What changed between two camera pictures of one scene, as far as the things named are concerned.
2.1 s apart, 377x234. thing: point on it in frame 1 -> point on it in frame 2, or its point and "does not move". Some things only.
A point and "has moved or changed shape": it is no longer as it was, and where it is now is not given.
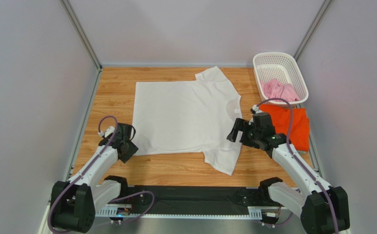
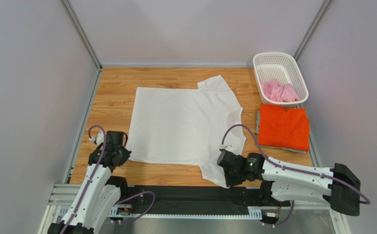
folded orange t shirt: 300,125 does not move
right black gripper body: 243,132 -> 226,165
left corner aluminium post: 74,22 does not move
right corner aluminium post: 321,13 does not move
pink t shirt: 273,88 does not move
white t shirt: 191,117 has moved or changed shape
